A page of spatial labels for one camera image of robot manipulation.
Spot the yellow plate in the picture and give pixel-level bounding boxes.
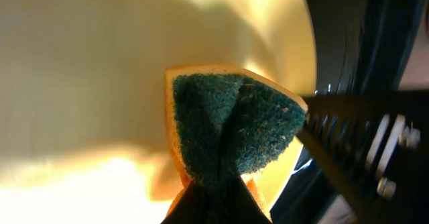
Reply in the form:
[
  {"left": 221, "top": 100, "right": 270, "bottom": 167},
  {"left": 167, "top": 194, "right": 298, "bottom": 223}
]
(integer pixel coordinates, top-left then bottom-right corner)
[{"left": 1, "top": 0, "right": 316, "bottom": 223}]

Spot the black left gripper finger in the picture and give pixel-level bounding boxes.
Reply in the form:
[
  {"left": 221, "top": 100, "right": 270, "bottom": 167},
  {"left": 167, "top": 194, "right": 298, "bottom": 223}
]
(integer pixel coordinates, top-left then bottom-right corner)
[{"left": 162, "top": 178, "right": 271, "bottom": 224}]

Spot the round black tray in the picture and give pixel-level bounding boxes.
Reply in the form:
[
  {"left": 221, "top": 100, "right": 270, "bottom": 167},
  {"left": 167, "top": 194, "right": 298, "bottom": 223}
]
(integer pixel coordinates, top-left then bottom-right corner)
[{"left": 271, "top": 0, "right": 427, "bottom": 223}]

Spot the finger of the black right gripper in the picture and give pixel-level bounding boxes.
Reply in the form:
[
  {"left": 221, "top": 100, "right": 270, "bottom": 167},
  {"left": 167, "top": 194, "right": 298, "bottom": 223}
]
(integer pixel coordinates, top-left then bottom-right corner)
[{"left": 298, "top": 90, "right": 428, "bottom": 223}]

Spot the orange green scrub sponge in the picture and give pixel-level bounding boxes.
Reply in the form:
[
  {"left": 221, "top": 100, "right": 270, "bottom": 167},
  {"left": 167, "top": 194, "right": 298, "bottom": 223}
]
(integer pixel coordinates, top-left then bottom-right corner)
[{"left": 165, "top": 64, "right": 308, "bottom": 217}]

